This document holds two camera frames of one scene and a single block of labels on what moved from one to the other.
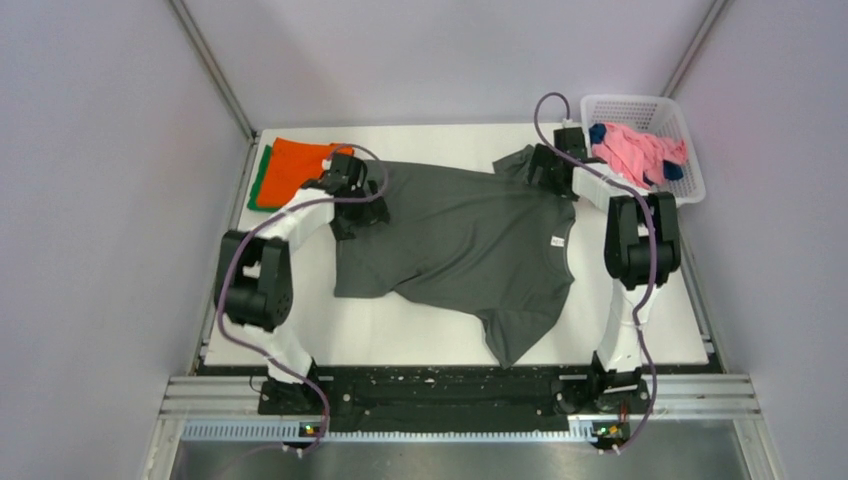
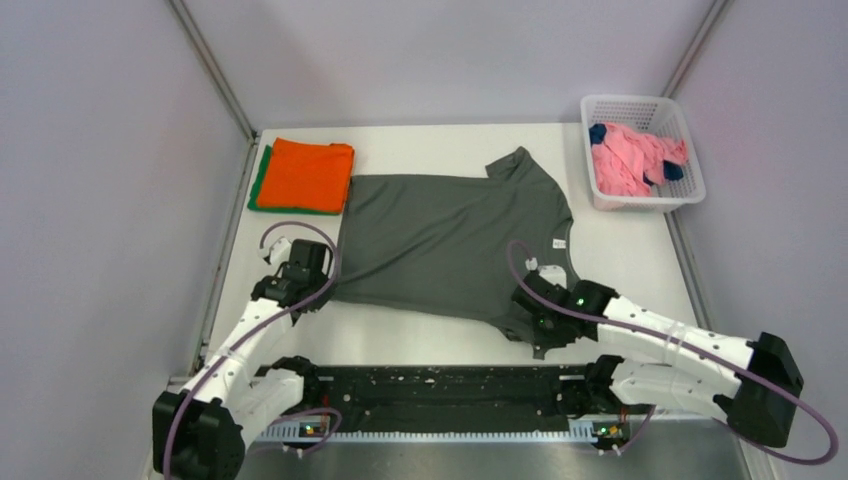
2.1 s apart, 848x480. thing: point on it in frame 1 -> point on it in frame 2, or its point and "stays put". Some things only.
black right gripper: (544, 157) -> (542, 340)
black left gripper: (374, 212) -> (324, 277)
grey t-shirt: (486, 240) stays put
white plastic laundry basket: (652, 113) stays put
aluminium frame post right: (694, 49) stays put
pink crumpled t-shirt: (640, 155) stays put
